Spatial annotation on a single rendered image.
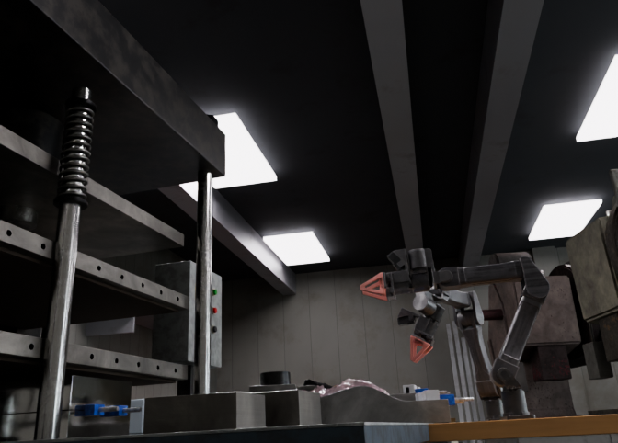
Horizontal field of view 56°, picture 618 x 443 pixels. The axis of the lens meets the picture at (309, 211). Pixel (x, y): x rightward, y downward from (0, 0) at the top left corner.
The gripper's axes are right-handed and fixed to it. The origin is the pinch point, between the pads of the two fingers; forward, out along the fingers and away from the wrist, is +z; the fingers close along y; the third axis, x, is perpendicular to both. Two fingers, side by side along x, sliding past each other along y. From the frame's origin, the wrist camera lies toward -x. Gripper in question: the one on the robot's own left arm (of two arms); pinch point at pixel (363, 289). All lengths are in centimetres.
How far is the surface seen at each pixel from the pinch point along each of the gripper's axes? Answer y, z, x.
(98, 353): 25, 73, 14
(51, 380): 47, 72, 24
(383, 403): 21.2, -3.6, 34.4
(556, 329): -426, -141, -37
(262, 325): -674, 218, -120
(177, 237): -21, 70, -34
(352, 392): 22.8, 3.8, 31.2
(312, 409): 54, 8, 36
